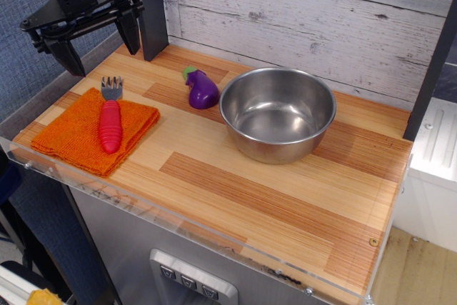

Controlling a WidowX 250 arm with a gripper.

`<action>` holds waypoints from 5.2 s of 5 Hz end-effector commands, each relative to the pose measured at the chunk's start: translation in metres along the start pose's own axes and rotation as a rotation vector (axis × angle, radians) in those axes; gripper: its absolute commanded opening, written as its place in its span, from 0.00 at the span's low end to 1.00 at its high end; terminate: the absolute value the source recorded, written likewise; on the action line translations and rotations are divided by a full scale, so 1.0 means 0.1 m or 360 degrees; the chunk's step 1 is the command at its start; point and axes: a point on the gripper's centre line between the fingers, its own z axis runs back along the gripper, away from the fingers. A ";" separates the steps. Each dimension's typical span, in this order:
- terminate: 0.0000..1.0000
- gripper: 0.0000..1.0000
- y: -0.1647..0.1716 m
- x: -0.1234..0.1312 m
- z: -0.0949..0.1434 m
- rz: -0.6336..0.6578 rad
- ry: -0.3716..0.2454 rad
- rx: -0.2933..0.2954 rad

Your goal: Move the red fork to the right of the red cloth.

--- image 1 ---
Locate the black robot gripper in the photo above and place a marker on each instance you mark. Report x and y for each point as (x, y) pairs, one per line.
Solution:
(59, 21)

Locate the stainless steel bowl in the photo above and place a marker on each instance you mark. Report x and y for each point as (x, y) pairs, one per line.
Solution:
(277, 115)

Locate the dark grey left post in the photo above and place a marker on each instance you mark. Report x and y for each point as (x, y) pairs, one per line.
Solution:
(152, 22)

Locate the white side cabinet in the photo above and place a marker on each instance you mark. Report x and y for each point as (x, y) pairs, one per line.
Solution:
(426, 206)

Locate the stainless steel cabinet front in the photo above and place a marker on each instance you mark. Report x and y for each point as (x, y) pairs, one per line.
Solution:
(124, 241)

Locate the silver dispenser button panel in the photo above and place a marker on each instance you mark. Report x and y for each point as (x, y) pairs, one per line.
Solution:
(192, 278)

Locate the dark grey post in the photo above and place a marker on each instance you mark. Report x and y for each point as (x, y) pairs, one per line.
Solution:
(433, 73)
(152, 22)

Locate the clear acrylic table guard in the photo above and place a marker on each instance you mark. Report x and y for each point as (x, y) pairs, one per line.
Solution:
(318, 225)

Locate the orange knitted napkin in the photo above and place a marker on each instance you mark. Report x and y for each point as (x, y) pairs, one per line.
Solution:
(73, 136)

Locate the red handled metal fork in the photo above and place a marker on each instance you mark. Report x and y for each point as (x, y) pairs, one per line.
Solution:
(110, 128)

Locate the purple toy eggplant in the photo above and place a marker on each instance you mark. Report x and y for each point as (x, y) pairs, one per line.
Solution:
(204, 93)

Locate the dark grey right post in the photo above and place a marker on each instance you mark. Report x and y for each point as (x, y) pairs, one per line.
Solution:
(433, 73)

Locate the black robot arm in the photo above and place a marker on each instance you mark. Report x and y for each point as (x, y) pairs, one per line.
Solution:
(58, 22)

